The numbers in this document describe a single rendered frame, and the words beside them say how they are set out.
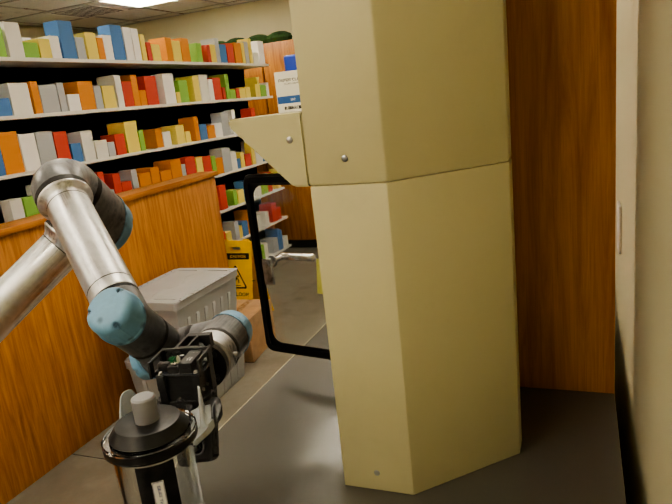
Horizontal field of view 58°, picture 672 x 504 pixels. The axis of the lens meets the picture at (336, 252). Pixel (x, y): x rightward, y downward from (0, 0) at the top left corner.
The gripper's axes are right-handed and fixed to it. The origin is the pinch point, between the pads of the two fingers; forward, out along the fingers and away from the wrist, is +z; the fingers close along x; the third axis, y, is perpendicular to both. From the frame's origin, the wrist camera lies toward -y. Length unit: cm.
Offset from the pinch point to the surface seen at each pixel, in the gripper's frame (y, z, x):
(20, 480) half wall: -104, -158, -147
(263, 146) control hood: 33.1, -21.2, 12.6
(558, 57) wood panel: 42, -47, 58
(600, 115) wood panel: 32, -46, 64
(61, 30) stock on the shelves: 103, -292, -163
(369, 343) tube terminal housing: 4.3, -18.9, 24.9
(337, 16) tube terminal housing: 48, -17, 25
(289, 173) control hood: 29.1, -20.5, 15.9
